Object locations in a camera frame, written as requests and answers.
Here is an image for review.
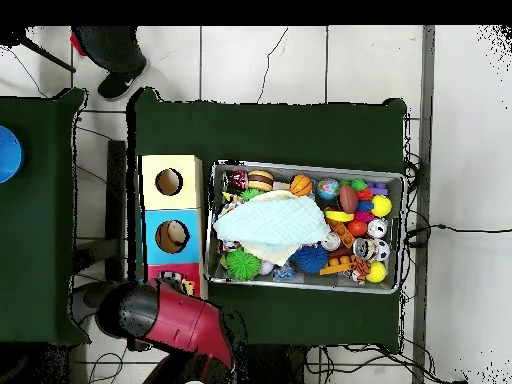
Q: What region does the mint green waffle cloth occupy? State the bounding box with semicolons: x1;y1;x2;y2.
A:
212;195;331;246

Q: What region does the metal mesh bin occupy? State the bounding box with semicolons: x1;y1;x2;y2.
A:
202;159;408;296

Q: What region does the toy hamburger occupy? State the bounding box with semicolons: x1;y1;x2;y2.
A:
246;169;275;192

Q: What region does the cream waffle cloth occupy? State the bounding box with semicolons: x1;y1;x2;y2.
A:
239;189;301;267

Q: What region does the orange toy basketball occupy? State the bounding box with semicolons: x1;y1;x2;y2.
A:
288;173;314;198

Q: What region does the green spiky ball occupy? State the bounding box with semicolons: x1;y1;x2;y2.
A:
223;246;262;282

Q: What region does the globe print ball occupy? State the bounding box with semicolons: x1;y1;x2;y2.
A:
316;177;341;201

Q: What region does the brown toy football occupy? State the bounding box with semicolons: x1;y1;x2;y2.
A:
336;184;360;215

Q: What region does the plain orange-red ball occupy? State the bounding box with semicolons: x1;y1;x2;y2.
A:
346;218;368;239

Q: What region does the orange striped plush tiger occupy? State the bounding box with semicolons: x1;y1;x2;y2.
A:
347;255;371;283

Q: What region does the yellow smiley ball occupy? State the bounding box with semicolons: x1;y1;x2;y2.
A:
370;194;393;218

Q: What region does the grey round base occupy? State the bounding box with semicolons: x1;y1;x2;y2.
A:
69;279;117;326

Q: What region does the dark green side tablecloth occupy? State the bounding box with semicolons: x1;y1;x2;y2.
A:
0;87;92;346

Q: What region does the person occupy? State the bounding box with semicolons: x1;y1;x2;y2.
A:
71;25;150;102

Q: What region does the red plastic cup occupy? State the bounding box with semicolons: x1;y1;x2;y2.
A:
69;33;87;57

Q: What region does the blue bowl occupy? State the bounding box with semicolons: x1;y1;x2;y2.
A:
0;125;25;185

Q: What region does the black tripod leg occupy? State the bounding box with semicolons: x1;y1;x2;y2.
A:
0;26;77;74

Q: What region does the black furniture frame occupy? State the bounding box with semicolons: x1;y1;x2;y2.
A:
71;139;128;281

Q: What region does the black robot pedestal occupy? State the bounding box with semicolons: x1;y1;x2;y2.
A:
247;343;309;384

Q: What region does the black cable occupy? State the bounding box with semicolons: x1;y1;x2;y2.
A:
405;223;512;246

